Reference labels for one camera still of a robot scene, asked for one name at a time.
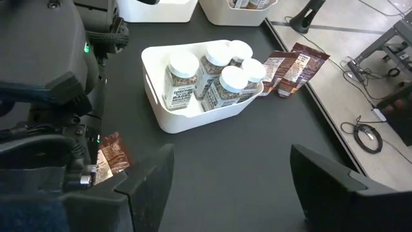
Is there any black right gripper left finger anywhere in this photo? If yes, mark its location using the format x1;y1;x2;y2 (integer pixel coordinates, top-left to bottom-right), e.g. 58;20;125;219
114;143;176;232

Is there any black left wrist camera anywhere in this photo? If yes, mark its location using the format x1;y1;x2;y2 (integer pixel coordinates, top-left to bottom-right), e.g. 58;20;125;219
62;163;97;193

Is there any grey metal table frame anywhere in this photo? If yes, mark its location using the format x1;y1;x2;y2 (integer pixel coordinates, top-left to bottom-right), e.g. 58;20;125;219
353;17;412;70

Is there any coiled black cable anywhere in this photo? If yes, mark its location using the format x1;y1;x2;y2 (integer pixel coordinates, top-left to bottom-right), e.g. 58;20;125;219
352;123;384;155

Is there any orange brown seasoning packet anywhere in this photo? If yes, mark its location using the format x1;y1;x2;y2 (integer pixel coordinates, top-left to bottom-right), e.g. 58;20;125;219
93;131;133;187
276;43;332;99
257;50;302;97

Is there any white plastic bin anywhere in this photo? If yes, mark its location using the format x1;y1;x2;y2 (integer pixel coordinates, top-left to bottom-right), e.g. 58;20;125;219
140;39;265;135
198;0;278;27
116;0;199;24

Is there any bagel seasoning jar white lid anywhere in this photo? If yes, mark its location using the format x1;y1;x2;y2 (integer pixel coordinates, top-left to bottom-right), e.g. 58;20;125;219
238;57;267;103
201;65;249;113
162;51;200;112
228;39;254;68
194;43;233;101

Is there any white power adapter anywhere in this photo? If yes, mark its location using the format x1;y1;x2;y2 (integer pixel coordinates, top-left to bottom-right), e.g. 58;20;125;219
370;108;388;123

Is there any black power strip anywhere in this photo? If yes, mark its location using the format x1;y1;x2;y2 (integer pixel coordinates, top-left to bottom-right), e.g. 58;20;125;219
346;59;366;83

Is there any black aluminium table frame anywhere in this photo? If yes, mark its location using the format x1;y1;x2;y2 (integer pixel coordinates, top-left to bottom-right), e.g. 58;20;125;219
263;17;370;177

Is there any dark equipment case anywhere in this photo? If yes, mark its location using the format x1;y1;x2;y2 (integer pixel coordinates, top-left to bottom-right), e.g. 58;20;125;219
375;82;412;148

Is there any black round stand base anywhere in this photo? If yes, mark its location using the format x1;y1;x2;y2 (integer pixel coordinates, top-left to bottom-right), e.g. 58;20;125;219
288;0;326;35

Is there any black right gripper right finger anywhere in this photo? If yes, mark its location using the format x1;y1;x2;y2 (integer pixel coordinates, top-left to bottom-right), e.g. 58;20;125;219
289;143;368;232

